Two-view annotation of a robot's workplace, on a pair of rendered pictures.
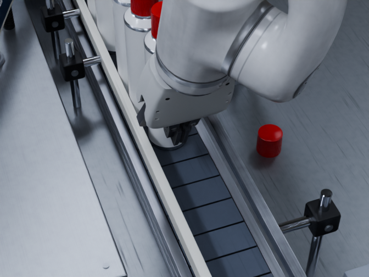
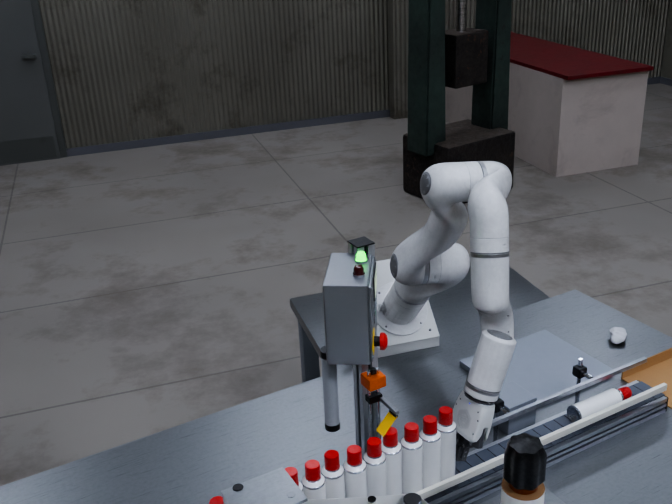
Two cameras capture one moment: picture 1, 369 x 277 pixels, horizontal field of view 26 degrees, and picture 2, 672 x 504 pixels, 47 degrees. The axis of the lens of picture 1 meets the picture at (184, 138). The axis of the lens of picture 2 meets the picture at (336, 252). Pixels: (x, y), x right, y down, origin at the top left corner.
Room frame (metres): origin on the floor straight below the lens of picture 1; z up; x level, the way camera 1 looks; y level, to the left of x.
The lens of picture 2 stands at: (1.18, 1.50, 2.17)
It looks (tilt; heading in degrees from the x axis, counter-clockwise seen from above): 24 degrees down; 262
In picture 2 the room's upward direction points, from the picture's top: 3 degrees counter-clockwise
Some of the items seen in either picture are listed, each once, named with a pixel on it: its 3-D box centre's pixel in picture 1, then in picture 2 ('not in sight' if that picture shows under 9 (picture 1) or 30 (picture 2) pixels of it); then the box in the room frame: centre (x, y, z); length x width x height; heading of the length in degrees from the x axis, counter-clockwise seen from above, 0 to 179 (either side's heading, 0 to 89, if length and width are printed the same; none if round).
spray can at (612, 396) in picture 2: not in sight; (601, 403); (0.23, -0.16, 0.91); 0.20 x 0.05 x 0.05; 20
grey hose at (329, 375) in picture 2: not in sight; (330, 389); (0.99, 0.02, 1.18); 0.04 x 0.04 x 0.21
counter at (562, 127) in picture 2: not in sight; (528, 94); (-1.85, -5.76, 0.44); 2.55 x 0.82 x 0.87; 98
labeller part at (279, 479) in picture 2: not in sight; (263, 495); (1.17, 0.29, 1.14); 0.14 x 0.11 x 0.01; 20
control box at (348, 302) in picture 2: not in sight; (351, 307); (0.93, 0.01, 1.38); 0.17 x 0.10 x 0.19; 75
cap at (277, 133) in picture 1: (269, 140); not in sight; (0.75, -0.12, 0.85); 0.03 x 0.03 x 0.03
